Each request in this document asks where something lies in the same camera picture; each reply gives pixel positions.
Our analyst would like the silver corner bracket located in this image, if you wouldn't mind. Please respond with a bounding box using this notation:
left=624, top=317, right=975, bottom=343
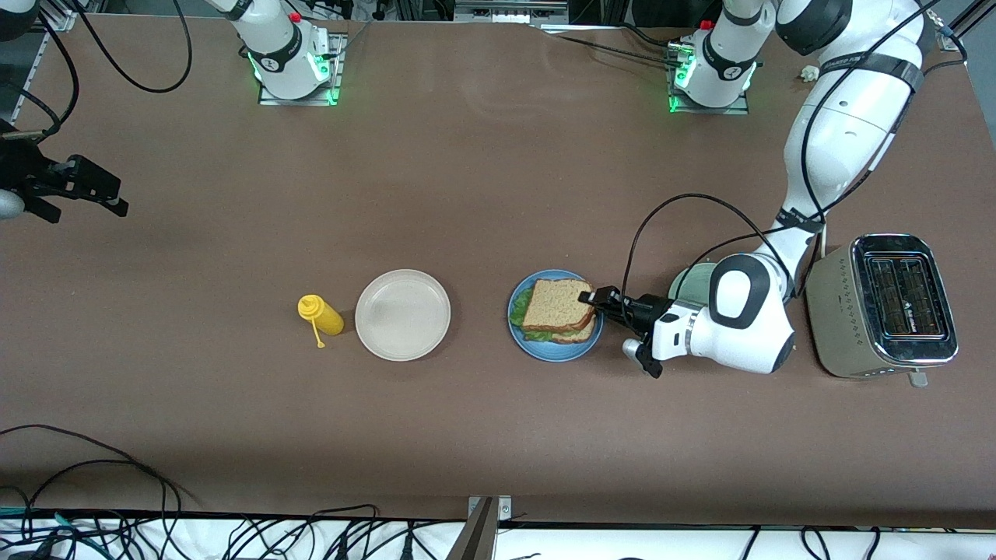
left=467, top=495, right=514, bottom=520

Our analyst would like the green lettuce leaf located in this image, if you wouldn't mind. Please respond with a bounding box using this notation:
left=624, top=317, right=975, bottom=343
left=510, top=286, right=563, bottom=344

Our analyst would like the beige chrome toaster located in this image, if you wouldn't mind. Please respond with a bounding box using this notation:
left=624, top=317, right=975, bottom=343
left=804, top=233, right=960, bottom=390

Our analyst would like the yellow mustard squeeze bottle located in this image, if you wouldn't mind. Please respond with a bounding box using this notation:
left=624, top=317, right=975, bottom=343
left=297, top=294, right=345, bottom=349

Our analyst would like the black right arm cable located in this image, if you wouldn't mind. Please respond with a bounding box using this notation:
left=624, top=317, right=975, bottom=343
left=0, top=0, right=80, bottom=141

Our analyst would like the brown bread slice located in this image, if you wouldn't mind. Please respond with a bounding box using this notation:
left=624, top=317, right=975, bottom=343
left=545, top=315, right=599, bottom=345
left=521, top=278, right=598, bottom=334

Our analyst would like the beige round plate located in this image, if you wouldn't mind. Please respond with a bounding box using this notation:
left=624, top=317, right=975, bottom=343
left=354, top=268, right=452, bottom=362

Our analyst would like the teal cable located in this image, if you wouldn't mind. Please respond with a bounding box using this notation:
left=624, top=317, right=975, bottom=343
left=0, top=507, right=75, bottom=537

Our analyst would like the green round plate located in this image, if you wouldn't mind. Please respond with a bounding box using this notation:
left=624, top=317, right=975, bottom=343
left=668, top=263, right=721, bottom=306

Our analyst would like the grey metal box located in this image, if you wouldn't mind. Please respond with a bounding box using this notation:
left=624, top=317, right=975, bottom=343
left=451, top=0, right=570, bottom=26

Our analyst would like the blue round plate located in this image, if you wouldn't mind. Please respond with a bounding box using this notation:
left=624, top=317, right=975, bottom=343
left=507, top=269, right=605, bottom=362

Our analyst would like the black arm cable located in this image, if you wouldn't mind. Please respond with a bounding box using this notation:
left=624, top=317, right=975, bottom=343
left=621, top=0, right=970, bottom=306
left=0, top=0, right=80, bottom=141

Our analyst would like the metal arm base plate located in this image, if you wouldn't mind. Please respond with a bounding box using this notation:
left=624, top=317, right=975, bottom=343
left=257, top=33, right=345, bottom=107
left=666, top=40, right=752, bottom=116

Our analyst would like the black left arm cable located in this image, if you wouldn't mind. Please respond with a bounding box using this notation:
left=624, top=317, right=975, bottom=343
left=621, top=0, right=970, bottom=306

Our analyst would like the aluminium profile post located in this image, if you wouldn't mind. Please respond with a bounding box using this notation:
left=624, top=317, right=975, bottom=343
left=446, top=498, right=499, bottom=560

